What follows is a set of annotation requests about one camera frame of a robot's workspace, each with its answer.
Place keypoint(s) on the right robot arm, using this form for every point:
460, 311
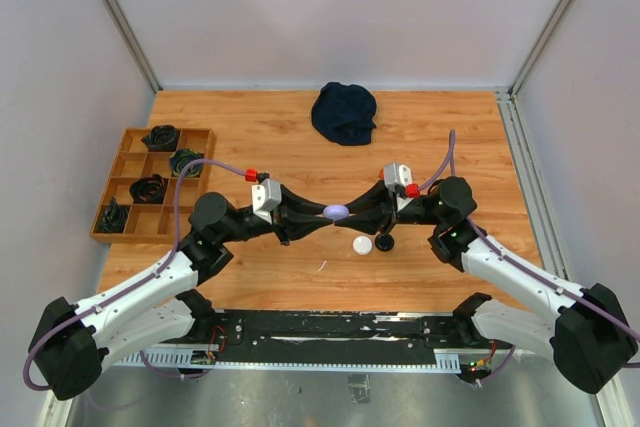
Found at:
582, 331

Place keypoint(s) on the aluminium frame post left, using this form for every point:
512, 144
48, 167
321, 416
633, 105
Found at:
122, 25

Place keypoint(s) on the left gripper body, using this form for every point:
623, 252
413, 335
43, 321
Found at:
255, 226

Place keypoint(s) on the rolled green patterned tie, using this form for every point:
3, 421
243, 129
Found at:
179, 159

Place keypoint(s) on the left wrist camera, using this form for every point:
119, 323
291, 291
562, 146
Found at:
266, 197

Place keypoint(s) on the rolled black tie top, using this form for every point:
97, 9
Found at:
162, 138

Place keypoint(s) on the aluminium frame rail right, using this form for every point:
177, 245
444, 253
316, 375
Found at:
535, 194

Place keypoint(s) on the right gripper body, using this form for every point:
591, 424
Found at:
414, 210

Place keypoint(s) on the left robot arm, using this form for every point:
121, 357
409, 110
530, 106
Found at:
74, 343

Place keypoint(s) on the lavender earbud case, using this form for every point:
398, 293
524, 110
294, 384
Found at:
336, 212

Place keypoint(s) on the dark navy crumpled cloth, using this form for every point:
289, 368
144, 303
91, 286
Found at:
344, 114

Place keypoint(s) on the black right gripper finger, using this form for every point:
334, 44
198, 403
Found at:
370, 222
375, 196

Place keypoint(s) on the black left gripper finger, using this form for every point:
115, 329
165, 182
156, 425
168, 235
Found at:
298, 228
300, 204

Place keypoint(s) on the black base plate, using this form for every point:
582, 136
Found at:
326, 338

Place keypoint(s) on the wooden compartment tray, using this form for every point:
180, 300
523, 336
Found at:
154, 224

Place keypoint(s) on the rolled green black tie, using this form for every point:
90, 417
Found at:
113, 218

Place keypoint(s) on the rolled black orange tie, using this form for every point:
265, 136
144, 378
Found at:
149, 190

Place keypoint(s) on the white earbud case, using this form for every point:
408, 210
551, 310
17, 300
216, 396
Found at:
362, 245

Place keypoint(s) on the black earbud case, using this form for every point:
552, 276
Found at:
384, 242

